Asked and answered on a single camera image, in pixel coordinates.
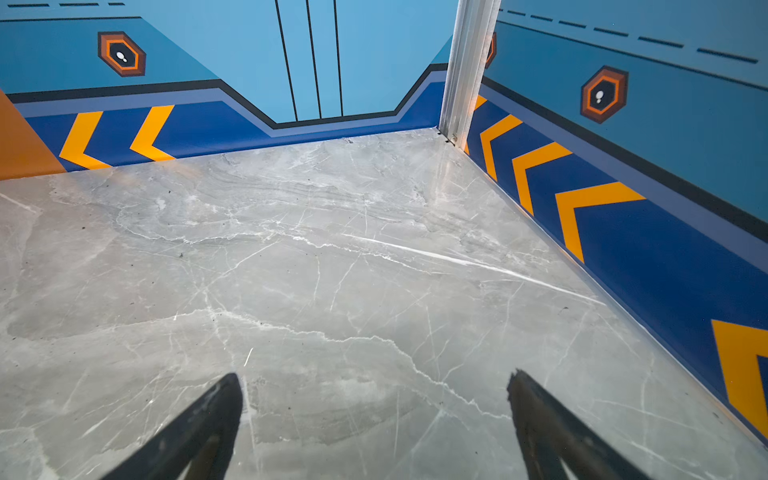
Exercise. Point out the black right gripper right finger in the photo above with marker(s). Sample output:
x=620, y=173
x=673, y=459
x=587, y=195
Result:
x=554, y=443

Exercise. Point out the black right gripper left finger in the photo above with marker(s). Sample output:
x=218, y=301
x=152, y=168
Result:
x=197, y=444

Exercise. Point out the aluminium corner post right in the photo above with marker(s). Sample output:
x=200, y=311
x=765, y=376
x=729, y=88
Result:
x=470, y=45

